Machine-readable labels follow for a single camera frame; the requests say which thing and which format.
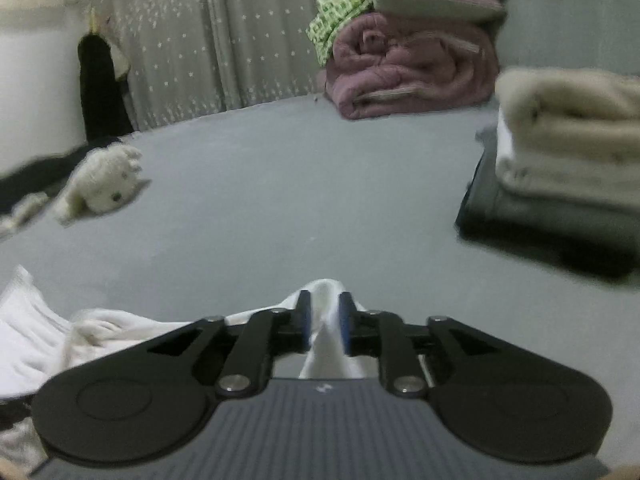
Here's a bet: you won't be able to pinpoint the hanging black garment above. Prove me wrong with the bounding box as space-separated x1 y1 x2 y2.
76 32 133 142

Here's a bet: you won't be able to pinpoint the pink pillow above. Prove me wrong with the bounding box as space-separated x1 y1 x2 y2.
375 0 506 23

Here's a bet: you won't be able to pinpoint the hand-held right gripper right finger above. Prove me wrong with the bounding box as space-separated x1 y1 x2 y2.
337 291 501 398

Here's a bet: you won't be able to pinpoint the white garment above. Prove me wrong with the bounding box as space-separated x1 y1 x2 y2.
495 110 640 211
0 265 381 473

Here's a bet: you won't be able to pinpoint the beige folded garment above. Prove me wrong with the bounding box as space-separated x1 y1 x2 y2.
494 67 640 166

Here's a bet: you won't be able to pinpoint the white plush dog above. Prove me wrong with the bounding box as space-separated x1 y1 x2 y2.
52 144 151 226

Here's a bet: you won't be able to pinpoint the pink quilt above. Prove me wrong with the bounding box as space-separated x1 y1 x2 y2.
317 12 501 121

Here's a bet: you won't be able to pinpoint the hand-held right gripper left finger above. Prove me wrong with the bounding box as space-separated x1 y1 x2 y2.
147 290 313 401

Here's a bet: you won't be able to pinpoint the white cloth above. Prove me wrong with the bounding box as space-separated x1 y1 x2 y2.
0 192 51 238

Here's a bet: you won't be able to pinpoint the hanging beige garment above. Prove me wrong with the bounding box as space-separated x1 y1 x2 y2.
107 42 132 81

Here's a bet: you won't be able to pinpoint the white folded garment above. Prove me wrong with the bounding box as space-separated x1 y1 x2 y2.
495 110 640 211

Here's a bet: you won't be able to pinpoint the grey star curtain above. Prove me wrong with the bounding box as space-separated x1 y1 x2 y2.
87 0 373 131

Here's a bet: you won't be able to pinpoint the green patterned cloth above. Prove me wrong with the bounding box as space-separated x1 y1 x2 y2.
306 0 426 66

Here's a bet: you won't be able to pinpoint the dark folded clothes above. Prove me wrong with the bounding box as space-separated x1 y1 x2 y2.
455 130 640 281

